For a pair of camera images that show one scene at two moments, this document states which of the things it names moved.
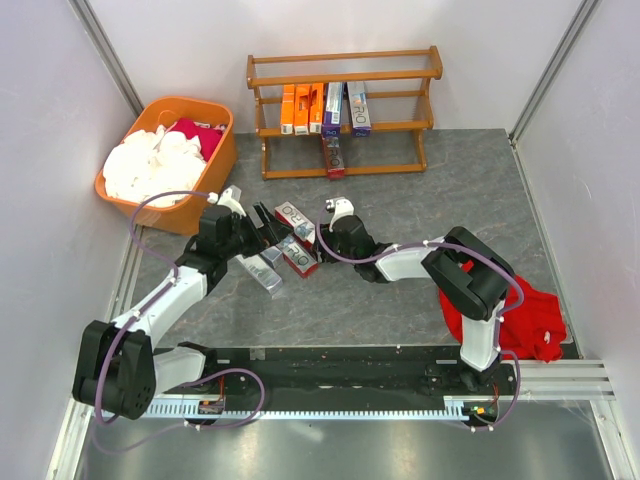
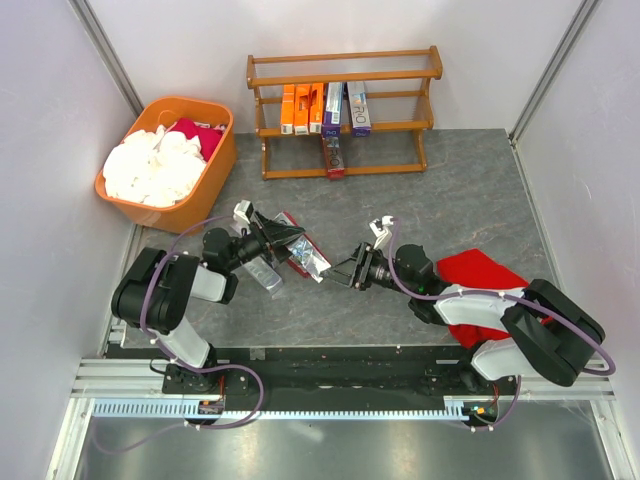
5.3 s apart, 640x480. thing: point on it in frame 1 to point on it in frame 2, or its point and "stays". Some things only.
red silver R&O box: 303,229 to 307,259
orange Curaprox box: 301,110 stays
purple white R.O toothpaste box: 361,126 stays
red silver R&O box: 297,259 stays
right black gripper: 327,235 to 344,272
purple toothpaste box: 333,109 stays
